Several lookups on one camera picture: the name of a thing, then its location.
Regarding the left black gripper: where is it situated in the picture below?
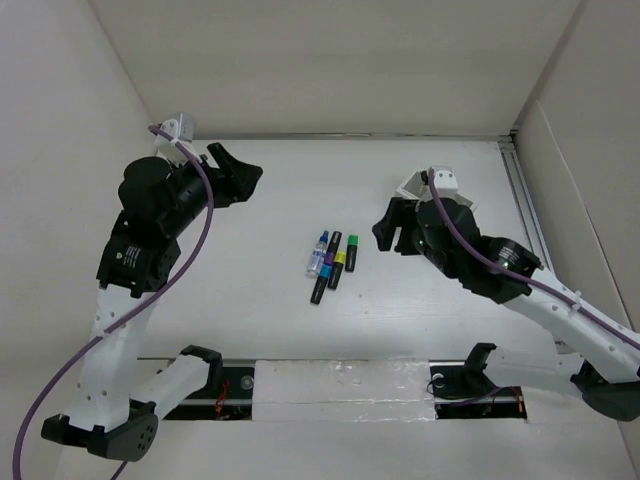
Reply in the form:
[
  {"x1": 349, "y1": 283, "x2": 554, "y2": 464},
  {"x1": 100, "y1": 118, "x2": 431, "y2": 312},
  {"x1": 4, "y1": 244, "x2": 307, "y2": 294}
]
[{"x1": 162, "y1": 142, "x2": 261, "y2": 236}]

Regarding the green cap highlighter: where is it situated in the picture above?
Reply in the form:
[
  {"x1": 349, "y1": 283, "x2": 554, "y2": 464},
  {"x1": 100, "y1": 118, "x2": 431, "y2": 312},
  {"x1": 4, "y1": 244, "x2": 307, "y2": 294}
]
[{"x1": 345, "y1": 234, "x2": 359, "y2": 273}]

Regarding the yellow cap highlighter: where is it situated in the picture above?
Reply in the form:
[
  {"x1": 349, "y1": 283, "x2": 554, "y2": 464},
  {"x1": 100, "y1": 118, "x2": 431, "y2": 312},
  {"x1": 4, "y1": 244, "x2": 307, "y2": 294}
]
[{"x1": 327, "y1": 251, "x2": 346, "y2": 290}]

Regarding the purple cap highlighter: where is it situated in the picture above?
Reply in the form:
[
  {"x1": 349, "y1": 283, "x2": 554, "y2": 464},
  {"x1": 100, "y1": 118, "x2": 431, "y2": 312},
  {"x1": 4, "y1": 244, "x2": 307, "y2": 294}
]
[{"x1": 323, "y1": 231, "x2": 342, "y2": 267}]

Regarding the blue cap highlighter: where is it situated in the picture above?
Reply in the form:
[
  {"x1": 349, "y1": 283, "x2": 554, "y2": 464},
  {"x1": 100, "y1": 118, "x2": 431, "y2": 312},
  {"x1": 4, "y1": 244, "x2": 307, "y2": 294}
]
[{"x1": 310, "y1": 264, "x2": 332, "y2": 305}]

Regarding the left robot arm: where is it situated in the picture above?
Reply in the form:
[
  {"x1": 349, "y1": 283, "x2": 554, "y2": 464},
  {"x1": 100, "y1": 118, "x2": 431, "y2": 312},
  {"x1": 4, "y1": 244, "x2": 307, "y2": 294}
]
[{"x1": 41, "y1": 143, "x2": 263, "y2": 462}]

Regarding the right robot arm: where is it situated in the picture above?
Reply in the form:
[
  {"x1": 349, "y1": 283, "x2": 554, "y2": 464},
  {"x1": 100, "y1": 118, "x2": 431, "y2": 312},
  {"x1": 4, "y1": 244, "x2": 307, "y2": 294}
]
[{"x1": 372, "y1": 197, "x2": 639, "y2": 422}]

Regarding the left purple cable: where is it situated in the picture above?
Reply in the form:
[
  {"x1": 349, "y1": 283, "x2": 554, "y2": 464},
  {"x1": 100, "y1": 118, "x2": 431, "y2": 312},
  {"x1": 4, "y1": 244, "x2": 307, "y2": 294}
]
[{"x1": 11, "y1": 124, "x2": 215, "y2": 480}]

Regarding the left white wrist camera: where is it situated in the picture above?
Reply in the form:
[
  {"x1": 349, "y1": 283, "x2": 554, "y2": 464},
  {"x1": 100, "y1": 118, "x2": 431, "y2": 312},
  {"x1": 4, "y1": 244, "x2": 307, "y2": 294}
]
[{"x1": 158, "y1": 112, "x2": 196, "y2": 143}]

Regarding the aluminium mounting rail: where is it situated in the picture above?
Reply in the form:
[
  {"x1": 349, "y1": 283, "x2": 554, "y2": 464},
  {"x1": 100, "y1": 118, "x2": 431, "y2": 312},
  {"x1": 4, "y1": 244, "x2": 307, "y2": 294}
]
[{"x1": 167, "y1": 359, "x2": 527, "y2": 422}]

